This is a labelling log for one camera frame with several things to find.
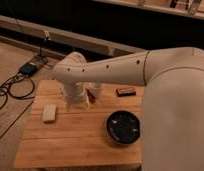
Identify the wooden table board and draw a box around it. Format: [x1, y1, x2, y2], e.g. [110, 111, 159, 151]
[14, 80, 143, 168]

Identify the black floor cables left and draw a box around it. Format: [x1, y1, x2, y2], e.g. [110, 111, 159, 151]
[0, 71, 37, 113]

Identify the black power adapter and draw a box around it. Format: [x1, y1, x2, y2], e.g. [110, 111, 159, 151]
[19, 55, 48, 76]

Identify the black round bowl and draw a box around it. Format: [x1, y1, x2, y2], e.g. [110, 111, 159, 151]
[106, 110, 140, 145]

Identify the dark small box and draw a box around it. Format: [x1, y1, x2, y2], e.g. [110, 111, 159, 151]
[116, 88, 136, 97]

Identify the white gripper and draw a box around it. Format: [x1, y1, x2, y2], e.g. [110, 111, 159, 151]
[63, 82, 90, 110]

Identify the white bottle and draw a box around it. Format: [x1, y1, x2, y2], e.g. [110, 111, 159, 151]
[89, 83, 104, 99]

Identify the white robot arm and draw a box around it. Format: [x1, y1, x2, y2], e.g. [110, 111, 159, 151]
[53, 47, 204, 171]

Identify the white rectangular block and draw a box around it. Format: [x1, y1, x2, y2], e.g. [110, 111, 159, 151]
[42, 104, 57, 123]

